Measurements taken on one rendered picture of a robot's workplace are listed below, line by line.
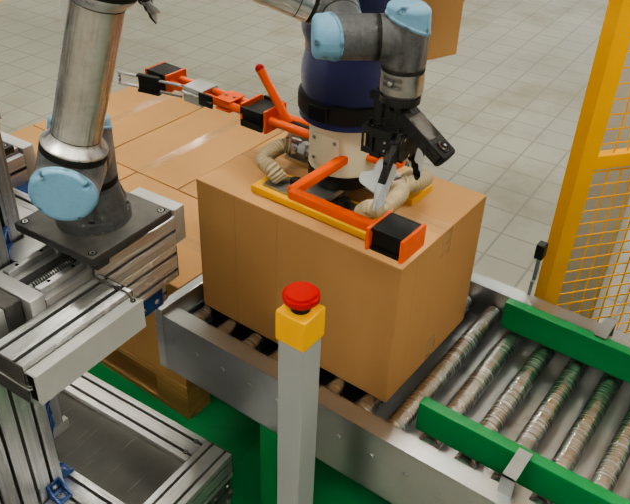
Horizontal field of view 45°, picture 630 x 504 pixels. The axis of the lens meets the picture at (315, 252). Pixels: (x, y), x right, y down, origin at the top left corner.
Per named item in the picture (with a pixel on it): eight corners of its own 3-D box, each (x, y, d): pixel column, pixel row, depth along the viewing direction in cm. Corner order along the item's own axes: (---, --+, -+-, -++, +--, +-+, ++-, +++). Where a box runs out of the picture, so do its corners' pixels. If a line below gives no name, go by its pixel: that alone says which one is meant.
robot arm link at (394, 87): (433, 68, 128) (409, 82, 123) (430, 93, 131) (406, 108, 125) (396, 57, 132) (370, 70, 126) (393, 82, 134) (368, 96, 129)
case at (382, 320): (463, 320, 208) (487, 195, 185) (385, 403, 182) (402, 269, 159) (292, 241, 237) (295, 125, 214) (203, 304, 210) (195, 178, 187)
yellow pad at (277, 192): (391, 223, 173) (393, 204, 170) (367, 242, 167) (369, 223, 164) (276, 176, 190) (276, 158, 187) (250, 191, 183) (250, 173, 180)
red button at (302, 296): (327, 306, 140) (328, 289, 138) (304, 325, 135) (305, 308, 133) (297, 291, 143) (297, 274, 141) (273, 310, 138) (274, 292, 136)
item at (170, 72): (187, 85, 208) (186, 68, 205) (167, 93, 203) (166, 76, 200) (165, 77, 212) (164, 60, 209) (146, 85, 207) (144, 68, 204)
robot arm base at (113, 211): (92, 244, 147) (85, 201, 141) (39, 220, 153) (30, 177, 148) (147, 211, 157) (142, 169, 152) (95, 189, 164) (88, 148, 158)
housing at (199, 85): (219, 100, 201) (219, 84, 199) (201, 108, 197) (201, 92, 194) (200, 93, 205) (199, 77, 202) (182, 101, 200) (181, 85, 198)
